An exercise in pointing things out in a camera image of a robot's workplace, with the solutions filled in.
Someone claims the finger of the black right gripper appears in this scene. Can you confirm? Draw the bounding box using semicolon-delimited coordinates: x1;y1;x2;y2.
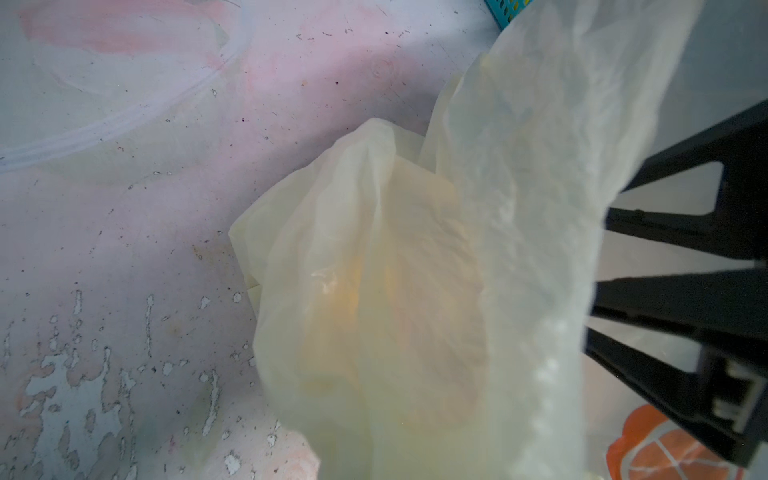
605;101;767;260
585;269;767;467

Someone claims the yellow printed plastic bag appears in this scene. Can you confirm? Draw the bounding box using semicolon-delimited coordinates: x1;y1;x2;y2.
227;0;745;480

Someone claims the teal perforated plastic basket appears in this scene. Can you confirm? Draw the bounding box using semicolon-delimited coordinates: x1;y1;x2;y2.
485;0;531;30

